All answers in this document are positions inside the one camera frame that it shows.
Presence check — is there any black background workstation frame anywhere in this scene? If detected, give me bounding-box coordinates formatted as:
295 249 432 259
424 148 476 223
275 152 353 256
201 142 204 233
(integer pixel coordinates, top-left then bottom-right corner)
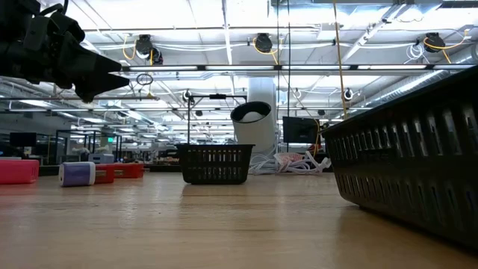
55 129 123 164

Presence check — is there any black hanging cable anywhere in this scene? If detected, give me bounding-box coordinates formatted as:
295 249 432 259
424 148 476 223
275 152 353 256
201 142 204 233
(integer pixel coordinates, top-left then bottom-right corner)
287 0 291 152
276 0 280 150

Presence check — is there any red small box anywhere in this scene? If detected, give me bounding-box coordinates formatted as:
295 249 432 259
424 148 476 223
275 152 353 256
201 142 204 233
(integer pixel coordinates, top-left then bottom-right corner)
113 162 145 179
94 164 116 185

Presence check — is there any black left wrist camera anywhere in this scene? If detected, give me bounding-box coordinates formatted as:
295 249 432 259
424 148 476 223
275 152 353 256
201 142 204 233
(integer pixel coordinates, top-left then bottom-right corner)
48 10 87 45

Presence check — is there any long ceiling light bar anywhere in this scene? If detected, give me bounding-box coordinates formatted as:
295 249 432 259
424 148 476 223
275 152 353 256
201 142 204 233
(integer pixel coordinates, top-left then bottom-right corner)
121 64 475 72

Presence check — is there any white cylindrical lamp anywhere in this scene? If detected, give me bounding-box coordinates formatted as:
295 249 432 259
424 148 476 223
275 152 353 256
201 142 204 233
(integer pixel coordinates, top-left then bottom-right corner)
230 101 278 154

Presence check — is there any black coiled cable ring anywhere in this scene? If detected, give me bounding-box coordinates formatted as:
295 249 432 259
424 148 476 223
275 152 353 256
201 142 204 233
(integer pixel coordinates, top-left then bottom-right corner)
135 72 155 87

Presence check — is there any pale grey box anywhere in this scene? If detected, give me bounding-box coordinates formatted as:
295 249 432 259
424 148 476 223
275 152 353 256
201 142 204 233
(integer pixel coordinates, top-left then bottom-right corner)
88 153 115 165

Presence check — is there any white webcam with cable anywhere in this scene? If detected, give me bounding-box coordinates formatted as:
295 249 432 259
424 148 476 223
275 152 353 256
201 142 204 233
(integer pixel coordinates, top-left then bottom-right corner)
248 150 332 176

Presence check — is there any black perforated plastic basket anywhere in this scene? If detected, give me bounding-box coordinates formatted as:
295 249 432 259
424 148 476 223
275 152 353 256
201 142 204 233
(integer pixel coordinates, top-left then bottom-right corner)
175 143 256 186
320 65 478 250

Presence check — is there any pink small box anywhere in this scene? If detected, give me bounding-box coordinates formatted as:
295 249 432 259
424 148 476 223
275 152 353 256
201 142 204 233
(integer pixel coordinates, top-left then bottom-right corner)
0 158 40 185

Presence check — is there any black background monitor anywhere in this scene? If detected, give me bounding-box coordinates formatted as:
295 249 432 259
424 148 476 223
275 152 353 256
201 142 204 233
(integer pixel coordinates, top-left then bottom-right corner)
9 132 37 147

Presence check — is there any yellow cable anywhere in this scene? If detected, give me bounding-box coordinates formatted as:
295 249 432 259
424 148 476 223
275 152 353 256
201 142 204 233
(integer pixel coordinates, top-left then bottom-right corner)
331 0 349 121

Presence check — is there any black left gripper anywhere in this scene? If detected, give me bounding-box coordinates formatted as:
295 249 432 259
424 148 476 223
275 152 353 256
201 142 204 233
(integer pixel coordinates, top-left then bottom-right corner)
21 16 130 104

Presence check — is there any pink white cable bundle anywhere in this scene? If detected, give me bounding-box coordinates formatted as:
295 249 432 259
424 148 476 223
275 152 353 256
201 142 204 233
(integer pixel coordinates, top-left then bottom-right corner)
274 152 311 173

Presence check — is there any purple white small box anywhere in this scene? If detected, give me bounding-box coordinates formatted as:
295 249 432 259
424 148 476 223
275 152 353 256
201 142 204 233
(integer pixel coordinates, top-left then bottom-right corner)
58 161 97 188

